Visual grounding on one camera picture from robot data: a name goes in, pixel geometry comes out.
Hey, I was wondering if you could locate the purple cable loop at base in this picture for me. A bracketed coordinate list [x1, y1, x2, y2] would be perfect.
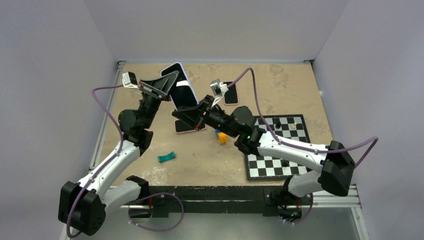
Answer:
[128, 192, 185, 233]

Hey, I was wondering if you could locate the black chess piece lower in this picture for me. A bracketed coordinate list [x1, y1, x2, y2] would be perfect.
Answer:
[281, 160, 290, 167]

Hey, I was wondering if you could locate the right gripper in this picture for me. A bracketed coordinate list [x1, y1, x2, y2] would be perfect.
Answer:
[174, 94, 240, 138]

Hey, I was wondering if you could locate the black base frame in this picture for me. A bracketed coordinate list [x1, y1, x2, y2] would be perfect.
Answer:
[132, 185, 312, 219]

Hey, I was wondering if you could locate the blue and orange block toy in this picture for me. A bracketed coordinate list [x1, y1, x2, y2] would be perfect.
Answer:
[215, 129, 228, 145]

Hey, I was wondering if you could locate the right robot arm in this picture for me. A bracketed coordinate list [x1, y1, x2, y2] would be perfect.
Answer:
[172, 95, 355, 204]

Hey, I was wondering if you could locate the teal curved piece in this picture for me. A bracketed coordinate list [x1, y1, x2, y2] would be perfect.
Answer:
[157, 151, 176, 163]

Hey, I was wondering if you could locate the chessboard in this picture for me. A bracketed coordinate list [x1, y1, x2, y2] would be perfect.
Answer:
[244, 114, 325, 181]

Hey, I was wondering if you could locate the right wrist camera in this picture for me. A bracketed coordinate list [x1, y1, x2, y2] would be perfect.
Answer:
[210, 79, 229, 107]

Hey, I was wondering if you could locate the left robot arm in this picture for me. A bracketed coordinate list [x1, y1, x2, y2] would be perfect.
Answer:
[58, 70, 179, 239]

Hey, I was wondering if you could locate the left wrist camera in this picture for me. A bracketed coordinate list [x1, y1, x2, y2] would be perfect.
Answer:
[122, 72, 141, 90]

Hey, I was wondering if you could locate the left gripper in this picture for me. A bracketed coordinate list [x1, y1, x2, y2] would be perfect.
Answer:
[137, 71, 181, 130]

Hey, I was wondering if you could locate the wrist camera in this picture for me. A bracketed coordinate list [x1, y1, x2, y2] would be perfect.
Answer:
[122, 72, 141, 90]
[210, 79, 229, 107]

